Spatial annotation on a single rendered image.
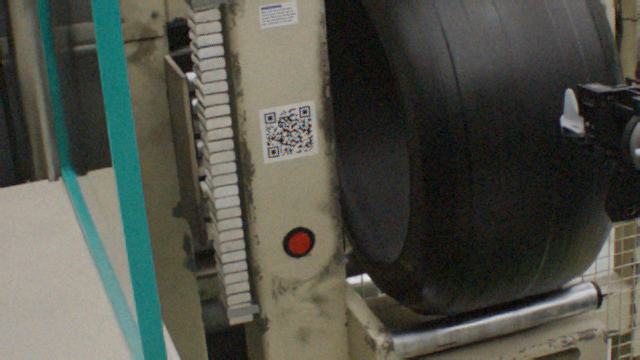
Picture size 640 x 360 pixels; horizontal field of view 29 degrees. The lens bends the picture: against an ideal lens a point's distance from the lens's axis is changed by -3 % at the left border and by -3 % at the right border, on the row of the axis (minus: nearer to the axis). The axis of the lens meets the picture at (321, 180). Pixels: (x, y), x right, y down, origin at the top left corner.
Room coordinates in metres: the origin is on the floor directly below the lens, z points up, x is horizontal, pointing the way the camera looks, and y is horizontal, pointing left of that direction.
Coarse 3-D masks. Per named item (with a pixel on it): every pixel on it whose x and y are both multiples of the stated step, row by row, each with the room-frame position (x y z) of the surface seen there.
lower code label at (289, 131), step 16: (272, 112) 1.58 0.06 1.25; (288, 112) 1.59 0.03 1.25; (304, 112) 1.59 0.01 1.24; (272, 128) 1.58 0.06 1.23; (288, 128) 1.58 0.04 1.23; (304, 128) 1.59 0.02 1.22; (272, 144) 1.58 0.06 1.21; (288, 144) 1.58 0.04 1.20; (304, 144) 1.59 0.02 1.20; (272, 160) 1.58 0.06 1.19
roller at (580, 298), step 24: (576, 288) 1.64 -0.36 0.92; (480, 312) 1.60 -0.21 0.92; (504, 312) 1.60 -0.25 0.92; (528, 312) 1.60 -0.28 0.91; (552, 312) 1.61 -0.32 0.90; (576, 312) 1.62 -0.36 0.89; (408, 336) 1.55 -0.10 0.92; (432, 336) 1.56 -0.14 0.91; (456, 336) 1.57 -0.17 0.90; (480, 336) 1.58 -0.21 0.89
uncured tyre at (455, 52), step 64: (384, 0) 1.58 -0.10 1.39; (448, 0) 1.54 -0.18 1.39; (512, 0) 1.55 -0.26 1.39; (576, 0) 1.57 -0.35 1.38; (384, 64) 2.00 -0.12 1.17; (448, 64) 1.48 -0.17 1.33; (512, 64) 1.49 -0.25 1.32; (576, 64) 1.51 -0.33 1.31; (384, 128) 1.98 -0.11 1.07; (448, 128) 1.46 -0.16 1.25; (512, 128) 1.46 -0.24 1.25; (384, 192) 1.91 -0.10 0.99; (448, 192) 1.45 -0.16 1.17; (512, 192) 1.45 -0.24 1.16; (576, 192) 1.48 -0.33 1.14; (384, 256) 1.69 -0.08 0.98; (448, 256) 1.47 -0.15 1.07; (512, 256) 1.48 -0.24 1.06; (576, 256) 1.52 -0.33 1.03
